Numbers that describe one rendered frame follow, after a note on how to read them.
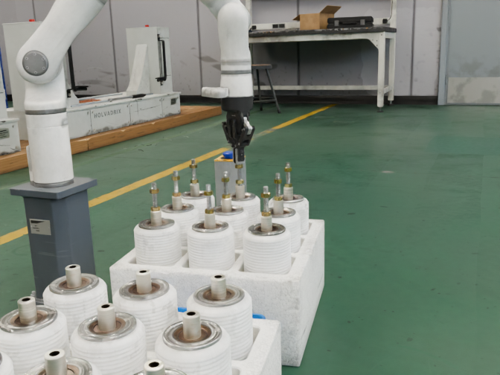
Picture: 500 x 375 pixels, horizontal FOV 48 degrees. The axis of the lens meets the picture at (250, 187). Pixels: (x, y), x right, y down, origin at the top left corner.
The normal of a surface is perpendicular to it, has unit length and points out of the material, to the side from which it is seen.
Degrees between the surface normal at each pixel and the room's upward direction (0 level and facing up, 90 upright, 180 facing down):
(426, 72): 90
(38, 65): 92
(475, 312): 0
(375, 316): 0
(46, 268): 90
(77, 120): 90
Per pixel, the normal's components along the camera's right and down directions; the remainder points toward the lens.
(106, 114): 0.92, 0.07
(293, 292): -0.25, 0.24
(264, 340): -0.03, -0.97
